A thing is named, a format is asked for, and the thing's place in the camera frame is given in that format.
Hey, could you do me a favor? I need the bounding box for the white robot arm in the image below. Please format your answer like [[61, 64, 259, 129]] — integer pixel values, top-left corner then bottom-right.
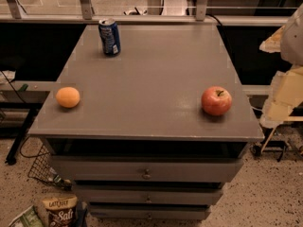
[[259, 5, 303, 129]]

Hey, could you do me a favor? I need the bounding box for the blue pepsi can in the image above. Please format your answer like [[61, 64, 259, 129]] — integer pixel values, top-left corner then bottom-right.
[[98, 18, 121, 56]]

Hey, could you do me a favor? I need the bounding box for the black wire basket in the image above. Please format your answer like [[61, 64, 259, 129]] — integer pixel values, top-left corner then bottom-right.
[[27, 146, 72, 191]]

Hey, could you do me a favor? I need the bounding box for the green snack bag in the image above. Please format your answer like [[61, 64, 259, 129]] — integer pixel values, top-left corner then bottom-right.
[[9, 205, 45, 227]]

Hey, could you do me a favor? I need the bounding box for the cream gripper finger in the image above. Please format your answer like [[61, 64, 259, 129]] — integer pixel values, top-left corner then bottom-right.
[[259, 65, 303, 129], [259, 26, 285, 53]]

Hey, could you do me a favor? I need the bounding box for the black cable on floor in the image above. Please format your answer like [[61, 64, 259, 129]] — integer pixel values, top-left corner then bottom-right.
[[0, 69, 51, 159]]

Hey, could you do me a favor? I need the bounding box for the brown salt chips bag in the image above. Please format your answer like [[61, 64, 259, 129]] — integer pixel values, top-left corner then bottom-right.
[[43, 195, 78, 227]]

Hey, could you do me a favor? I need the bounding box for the middle drawer knob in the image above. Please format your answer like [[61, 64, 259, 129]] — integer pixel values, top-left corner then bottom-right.
[[145, 196, 152, 204]]

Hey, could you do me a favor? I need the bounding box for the grey drawer cabinet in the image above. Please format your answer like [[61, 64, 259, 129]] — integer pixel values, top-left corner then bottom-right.
[[30, 24, 263, 219]]

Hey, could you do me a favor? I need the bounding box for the wooden stand with wheels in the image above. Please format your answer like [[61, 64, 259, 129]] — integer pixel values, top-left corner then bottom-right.
[[250, 116, 303, 162]]

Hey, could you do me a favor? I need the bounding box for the top drawer knob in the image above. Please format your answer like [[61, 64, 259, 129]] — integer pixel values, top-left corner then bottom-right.
[[142, 169, 152, 180]]

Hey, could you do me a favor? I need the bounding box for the red apple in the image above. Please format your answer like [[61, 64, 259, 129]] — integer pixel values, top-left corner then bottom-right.
[[201, 86, 232, 116]]

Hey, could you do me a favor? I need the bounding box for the orange fruit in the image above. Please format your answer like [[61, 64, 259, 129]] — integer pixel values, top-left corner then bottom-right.
[[56, 87, 80, 108]]

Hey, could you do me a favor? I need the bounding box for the drawer knob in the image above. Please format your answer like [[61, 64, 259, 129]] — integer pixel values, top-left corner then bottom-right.
[[145, 196, 152, 204], [142, 169, 152, 180]]

